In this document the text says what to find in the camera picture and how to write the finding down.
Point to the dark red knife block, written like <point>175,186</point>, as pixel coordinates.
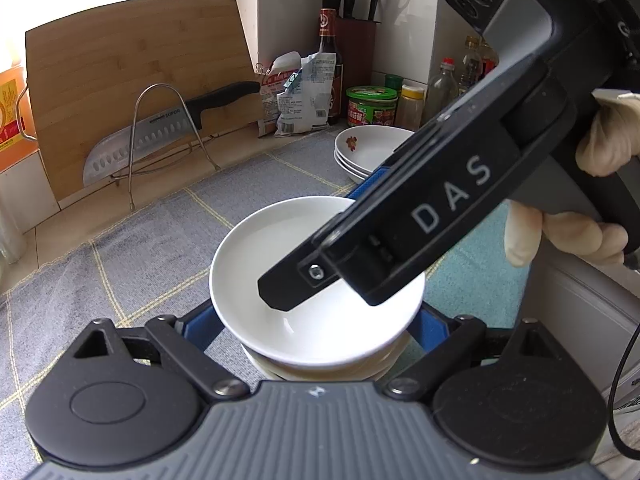
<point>355,41</point>

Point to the green lid sauce jar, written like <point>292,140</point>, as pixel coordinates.
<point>371,105</point>

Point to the white floral bowl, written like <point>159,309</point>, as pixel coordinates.
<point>371,371</point>

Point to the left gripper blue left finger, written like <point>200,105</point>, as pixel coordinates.
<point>201,326</point>

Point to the dark soy sauce bottle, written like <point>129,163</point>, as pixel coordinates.
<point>330,54</point>

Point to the white blue seasoning bag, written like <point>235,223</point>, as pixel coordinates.
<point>304,102</point>

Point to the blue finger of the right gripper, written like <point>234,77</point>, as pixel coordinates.
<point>361,188</point>
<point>298,276</point>

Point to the white stained plate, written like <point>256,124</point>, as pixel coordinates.
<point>364,148</point>

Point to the black handled kitchen knife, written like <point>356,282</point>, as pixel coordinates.
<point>149,135</point>

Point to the right gloved hand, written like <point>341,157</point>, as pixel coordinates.
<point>585,198</point>

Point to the yellow lid spice jar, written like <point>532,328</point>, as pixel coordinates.
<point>410,107</point>

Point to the orange cooking wine jug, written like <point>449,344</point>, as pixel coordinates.
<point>18,136</point>

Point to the white fruit plate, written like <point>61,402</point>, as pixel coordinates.
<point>352,174</point>
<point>336,156</point>

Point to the grey blue checked dish mat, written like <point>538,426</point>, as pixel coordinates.
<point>156,261</point>

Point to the bamboo cutting board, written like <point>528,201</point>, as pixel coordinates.
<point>88,74</point>

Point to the red white clipped bag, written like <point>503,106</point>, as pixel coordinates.
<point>272,80</point>

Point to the green label oil bottle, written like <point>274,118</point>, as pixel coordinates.
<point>471,65</point>

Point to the red label sauce bottle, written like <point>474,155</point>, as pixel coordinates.
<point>488,57</point>

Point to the clear glass bottle red cap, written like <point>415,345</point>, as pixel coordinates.
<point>442,89</point>

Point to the metal wire board rack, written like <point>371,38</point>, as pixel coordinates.
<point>129,172</point>

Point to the small green lid jar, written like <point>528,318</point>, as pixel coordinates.
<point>394,82</point>

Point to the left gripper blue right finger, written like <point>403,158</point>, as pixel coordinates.
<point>429,328</point>

